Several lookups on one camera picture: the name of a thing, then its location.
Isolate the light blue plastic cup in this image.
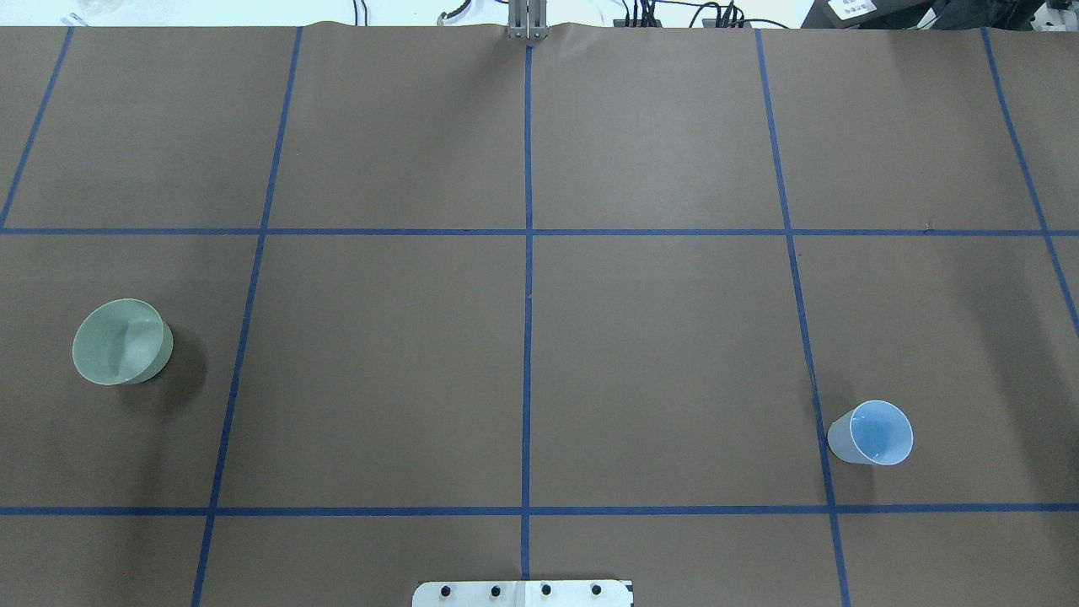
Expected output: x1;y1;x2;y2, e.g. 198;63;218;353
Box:
827;400;915;466

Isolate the green plastic bowl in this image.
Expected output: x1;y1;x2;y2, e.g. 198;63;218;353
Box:
71;298;174;385

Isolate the aluminium frame post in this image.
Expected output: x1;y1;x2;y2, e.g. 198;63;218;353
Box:
506;0;550;42

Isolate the white camera stand base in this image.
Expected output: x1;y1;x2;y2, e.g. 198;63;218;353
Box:
411;579;636;606

